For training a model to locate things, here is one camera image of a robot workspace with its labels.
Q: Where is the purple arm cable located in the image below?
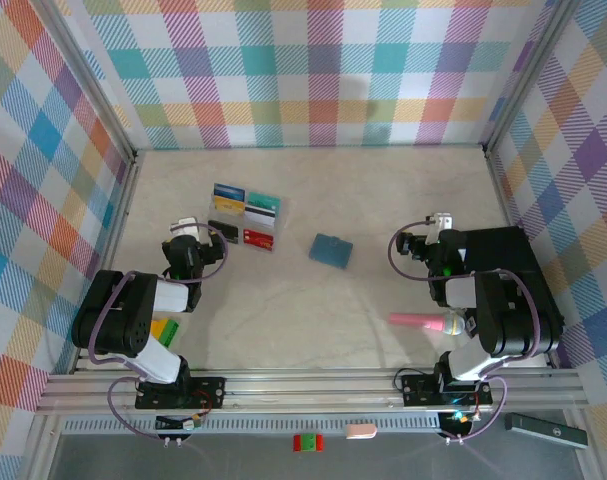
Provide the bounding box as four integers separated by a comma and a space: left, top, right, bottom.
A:
85, 222, 229, 442
388, 218, 540, 444

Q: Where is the black credit card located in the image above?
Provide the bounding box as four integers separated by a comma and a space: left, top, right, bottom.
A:
207, 218, 241, 246

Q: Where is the grey metal shelf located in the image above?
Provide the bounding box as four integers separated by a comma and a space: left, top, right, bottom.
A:
47, 409, 597, 480

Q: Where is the yellow and green brush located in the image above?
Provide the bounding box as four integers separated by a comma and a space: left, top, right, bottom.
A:
149, 318, 180, 349

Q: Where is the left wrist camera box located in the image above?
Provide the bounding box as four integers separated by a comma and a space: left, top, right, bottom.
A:
169, 215, 202, 237

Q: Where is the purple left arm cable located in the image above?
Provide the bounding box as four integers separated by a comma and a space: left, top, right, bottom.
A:
85, 222, 229, 442

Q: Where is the blue credit card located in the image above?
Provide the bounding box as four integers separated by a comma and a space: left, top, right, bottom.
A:
212, 182, 247, 202

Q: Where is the pink and white eraser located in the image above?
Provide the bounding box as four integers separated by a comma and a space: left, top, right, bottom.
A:
343, 422, 379, 441

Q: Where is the teal card holder wallet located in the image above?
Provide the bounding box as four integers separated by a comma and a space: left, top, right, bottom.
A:
307, 232, 355, 271

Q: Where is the aluminium frame post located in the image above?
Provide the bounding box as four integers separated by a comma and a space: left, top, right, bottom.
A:
481, 0, 587, 159
32, 0, 140, 162

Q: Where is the pink toy microphone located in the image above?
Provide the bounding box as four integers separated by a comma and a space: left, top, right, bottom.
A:
388, 309, 468, 337

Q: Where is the white card with black stripe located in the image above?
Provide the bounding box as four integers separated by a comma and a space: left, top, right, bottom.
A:
243, 203, 277, 227

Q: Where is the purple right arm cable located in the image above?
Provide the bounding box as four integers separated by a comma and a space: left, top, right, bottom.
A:
388, 218, 540, 444

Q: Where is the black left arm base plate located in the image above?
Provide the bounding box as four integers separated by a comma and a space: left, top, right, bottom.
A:
135, 375, 228, 411

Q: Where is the small wired connector board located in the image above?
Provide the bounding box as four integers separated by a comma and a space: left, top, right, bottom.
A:
155, 412, 205, 434
438, 409, 482, 434

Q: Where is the red and green block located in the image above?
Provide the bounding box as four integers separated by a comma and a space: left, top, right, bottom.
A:
292, 433, 326, 454

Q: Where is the aluminium front rail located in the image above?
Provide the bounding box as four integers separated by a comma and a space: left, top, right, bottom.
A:
35, 368, 587, 416

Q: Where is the black flat bar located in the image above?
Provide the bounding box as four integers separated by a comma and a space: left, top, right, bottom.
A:
503, 412, 589, 450

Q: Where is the gold credit card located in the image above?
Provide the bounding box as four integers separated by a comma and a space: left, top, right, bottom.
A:
211, 194, 244, 215

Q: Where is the slotted grey cable duct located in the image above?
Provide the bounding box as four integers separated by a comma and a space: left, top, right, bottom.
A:
62, 417, 447, 435

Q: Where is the teal credit card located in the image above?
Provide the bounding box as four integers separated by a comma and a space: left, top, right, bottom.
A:
246, 190, 282, 209

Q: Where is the black case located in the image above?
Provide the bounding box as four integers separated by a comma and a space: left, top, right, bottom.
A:
455, 225, 565, 357

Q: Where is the red credit card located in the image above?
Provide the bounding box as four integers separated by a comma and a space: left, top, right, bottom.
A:
241, 227, 277, 251

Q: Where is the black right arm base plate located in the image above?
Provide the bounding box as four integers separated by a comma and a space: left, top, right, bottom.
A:
400, 372, 494, 407

